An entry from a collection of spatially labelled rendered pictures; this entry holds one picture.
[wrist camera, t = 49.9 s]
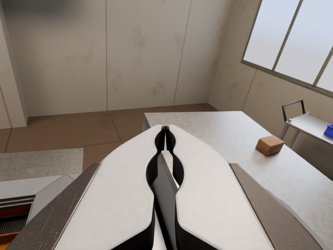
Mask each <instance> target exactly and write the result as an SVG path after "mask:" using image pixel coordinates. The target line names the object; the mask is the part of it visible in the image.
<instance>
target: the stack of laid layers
mask: <svg viewBox="0 0 333 250"><path fill-rule="evenodd" d="M35 196H36V195H29V196H22V197H14V198H6V199H0V210H4V209H11V208H18V207H24V206H31V208H30V211H29V215H28V218H27V222H26V225H27V223H28V220H29V217H30V213H31V210H32V206H33V203H34V199H35Z"/></svg>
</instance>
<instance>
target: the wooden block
mask: <svg viewBox="0 0 333 250"><path fill-rule="evenodd" d="M284 143H285V142H284V141H282V140H281V139H279V138H278V137H276V136H274V135H271V136H267V137H263V138H260V139H259V140H258V143H257V145H256V147H255V148H256V149H258V150H259V151H261V152H262V153H263V154H265V155H266V156H267V155H270V154H273V153H276V152H279V151H281V149H282V147H283V145H284Z"/></svg>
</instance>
